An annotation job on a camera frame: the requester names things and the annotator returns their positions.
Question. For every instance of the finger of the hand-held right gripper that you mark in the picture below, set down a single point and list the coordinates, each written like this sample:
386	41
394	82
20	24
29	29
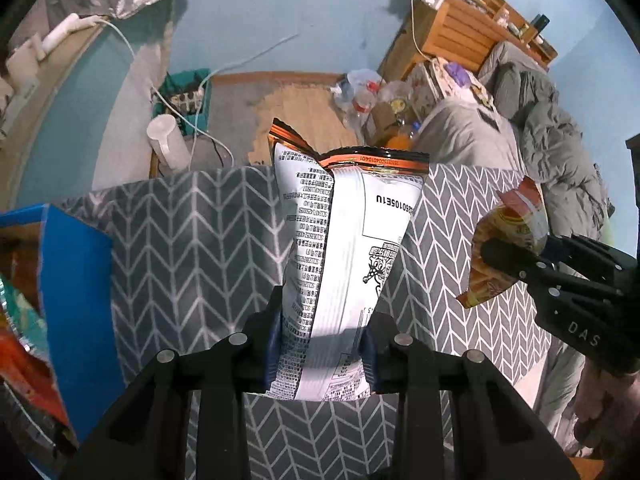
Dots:
505	255
590	257

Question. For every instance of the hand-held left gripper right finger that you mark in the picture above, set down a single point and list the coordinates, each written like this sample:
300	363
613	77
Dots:
372	360

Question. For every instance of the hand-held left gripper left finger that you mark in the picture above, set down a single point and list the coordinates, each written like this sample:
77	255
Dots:
272	345

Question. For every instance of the orange yellow snack packet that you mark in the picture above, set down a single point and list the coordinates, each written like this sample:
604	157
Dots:
485	285

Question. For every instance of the white snack bag orange edge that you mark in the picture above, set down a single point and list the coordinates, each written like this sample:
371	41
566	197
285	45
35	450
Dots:
345	240

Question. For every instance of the blue box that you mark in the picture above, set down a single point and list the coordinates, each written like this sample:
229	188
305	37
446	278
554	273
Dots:
75	285

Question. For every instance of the large orange snack bag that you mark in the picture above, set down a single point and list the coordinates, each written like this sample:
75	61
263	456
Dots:
25	375

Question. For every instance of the teal snack packet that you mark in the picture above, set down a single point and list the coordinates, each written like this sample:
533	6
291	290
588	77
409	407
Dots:
20	315

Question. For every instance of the person's right hand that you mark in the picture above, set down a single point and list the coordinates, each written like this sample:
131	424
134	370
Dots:
597	400

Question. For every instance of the green cloth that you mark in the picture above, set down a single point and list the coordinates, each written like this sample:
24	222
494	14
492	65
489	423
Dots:
607	225

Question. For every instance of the grey bed sheet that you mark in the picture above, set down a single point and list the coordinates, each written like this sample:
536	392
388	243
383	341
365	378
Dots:
460	135

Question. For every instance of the grey duvet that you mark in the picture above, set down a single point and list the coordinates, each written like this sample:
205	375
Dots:
550	130

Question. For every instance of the grey chevron tablecloth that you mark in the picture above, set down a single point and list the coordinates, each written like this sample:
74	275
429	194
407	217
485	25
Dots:
190	240

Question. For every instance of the orange drink bottle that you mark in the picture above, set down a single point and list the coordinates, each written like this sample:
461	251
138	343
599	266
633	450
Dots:
400	140

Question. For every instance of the yellow round tin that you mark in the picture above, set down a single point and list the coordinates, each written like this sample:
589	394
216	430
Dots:
398	105

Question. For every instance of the cardboard box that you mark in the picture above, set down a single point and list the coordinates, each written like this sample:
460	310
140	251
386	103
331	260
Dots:
380	120

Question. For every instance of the floral patterned pillow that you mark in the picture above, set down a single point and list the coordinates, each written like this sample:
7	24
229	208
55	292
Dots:
430	85

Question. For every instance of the purple cloth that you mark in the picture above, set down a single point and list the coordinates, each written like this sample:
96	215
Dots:
459	74

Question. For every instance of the white jug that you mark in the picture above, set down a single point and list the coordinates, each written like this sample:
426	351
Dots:
170	145

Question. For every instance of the wooden bedside shelf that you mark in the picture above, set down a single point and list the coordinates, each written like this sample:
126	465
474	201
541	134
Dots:
460	25

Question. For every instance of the black cup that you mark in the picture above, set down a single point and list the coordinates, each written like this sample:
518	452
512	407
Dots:
540	22

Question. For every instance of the grey floor rug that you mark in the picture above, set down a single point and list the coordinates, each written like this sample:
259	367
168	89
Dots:
235	110

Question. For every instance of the teal basket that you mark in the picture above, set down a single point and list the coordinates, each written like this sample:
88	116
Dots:
192	120

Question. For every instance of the white handheld appliance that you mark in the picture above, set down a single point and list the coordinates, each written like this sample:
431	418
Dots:
65	32

